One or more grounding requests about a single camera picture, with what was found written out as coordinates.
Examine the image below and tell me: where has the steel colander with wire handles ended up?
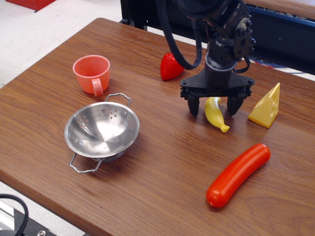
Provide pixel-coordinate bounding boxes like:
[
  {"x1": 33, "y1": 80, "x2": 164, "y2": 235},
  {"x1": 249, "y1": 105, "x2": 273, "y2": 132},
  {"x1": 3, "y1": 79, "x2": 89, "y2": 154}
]
[{"x1": 64, "y1": 94, "x2": 140, "y2": 174}]

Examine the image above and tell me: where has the pink plastic cup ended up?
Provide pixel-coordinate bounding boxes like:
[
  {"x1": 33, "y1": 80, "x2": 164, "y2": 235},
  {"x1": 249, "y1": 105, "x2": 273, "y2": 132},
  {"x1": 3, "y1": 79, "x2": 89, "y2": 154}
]
[{"x1": 72, "y1": 55, "x2": 110, "y2": 96}]

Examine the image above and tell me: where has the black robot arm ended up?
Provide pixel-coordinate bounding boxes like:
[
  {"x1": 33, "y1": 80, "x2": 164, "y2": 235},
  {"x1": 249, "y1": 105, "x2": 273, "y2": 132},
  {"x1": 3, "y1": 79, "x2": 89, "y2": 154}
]
[{"x1": 177, "y1": 0, "x2": 256, "y2": 116}]

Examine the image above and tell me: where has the red box on floor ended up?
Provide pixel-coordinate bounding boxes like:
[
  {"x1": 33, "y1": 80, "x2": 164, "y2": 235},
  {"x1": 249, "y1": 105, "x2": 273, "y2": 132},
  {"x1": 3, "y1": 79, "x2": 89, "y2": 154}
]
[{"x1": 6, "y1": 0, "x2": 55, "y2": 11}]

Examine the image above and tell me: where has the black braided cable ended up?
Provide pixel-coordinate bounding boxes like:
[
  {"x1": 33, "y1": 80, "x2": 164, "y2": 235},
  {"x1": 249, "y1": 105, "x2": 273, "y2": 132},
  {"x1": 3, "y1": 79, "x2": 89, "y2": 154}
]
[{"x1": 155, "y1": 0, "x2": 204, "y2": 71}]

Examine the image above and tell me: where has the yellow plastic cheese wedge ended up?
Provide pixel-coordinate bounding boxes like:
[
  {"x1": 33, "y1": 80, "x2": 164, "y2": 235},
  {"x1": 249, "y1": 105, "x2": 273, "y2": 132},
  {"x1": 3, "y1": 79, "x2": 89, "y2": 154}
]
[{"x1": 248, "y1": 83, "x2": 281, "y2": 128}]

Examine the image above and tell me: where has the grey metal bracket with screw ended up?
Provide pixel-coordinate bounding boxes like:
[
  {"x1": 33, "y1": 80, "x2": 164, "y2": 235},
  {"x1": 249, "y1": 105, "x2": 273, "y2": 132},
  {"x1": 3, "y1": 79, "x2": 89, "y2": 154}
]
[{"x1": 24, "y1": 214, "x2": 87, "y2": 236}]

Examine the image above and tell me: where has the red plastic toy sausage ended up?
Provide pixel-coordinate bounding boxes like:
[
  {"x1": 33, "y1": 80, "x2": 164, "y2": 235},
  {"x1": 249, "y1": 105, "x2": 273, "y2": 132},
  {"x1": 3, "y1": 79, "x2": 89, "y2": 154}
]
[{"x1": 206, "y1": 144, "x2": 271, "y2": 208}]

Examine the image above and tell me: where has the yellow plastic toy banana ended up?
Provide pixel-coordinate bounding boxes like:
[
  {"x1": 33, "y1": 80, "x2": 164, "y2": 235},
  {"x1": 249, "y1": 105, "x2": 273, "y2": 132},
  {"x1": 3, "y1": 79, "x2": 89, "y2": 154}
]
[{"x1": 204, "y1": 97, "x2": 230, "y2": 133}]

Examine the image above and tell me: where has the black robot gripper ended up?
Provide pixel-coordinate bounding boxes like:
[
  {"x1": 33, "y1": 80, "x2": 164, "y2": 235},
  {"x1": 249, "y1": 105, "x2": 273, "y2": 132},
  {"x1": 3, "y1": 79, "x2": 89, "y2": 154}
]
[{"x1": 180, "y1": 53, "x2": 255, "y2": 116}]

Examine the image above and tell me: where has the red plastic toy strawberry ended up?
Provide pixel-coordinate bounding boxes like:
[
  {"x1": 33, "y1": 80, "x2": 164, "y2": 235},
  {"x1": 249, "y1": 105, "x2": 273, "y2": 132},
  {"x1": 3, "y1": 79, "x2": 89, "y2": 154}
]
[{"x1": 160, "y1": 53, "x2": 184, "y2": 80}]

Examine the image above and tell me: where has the wooden board top right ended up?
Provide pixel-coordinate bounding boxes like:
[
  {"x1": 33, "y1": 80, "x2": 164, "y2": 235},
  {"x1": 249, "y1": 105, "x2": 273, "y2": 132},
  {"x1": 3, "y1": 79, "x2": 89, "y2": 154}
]
[{"x1": 244, "y1": 0, "x2": 315, "y2": 20}]

